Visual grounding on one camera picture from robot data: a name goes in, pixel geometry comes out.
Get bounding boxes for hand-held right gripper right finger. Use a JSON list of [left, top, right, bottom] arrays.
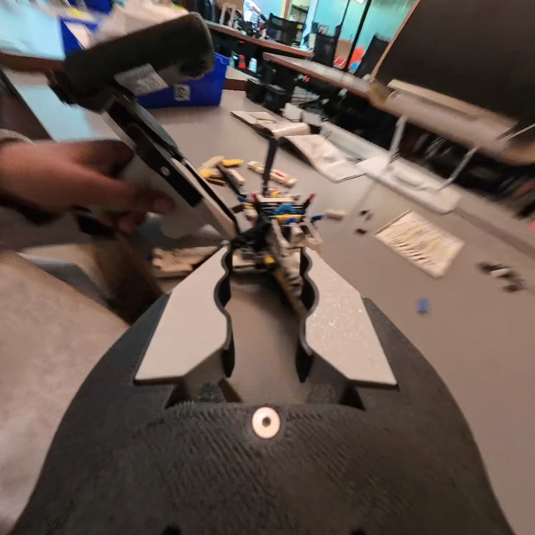
[[295, 248, 398, 403]]

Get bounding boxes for blue plastic bin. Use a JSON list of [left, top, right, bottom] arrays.
[[59, 17, 230, 109]]

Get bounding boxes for zebra sticker sheet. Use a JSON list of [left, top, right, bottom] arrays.
[[374, 210, 465, 279]]

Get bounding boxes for white lego beam assembly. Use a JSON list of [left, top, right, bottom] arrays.
[[247, 160, 298, 188]]

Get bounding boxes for person's left hand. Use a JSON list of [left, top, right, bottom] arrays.
[[0, 140, 175, 234]]

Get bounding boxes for lego helicopter model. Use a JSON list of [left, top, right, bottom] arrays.
[[228, 139, 326, 319]]

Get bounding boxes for lego instruction booklet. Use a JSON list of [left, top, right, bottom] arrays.
[[229, 110, 365, 183]]

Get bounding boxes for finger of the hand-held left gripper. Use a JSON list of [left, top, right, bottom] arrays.
[[160, 160, 243, 242]]

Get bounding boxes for pile of white yellow lego parts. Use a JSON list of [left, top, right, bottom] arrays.
[[196, 155, 247, 186]]

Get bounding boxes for small black lego parts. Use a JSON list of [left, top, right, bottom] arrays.
[[478, 262, 528, 294]]

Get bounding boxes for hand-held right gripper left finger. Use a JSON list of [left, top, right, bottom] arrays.
[[134, 245, 235, 401]]

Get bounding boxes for black board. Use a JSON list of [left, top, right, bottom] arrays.
[[374, 0, 535, 126]]

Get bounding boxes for book stand with metal base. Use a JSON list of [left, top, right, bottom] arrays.
[[359, 77, 535, 215]]

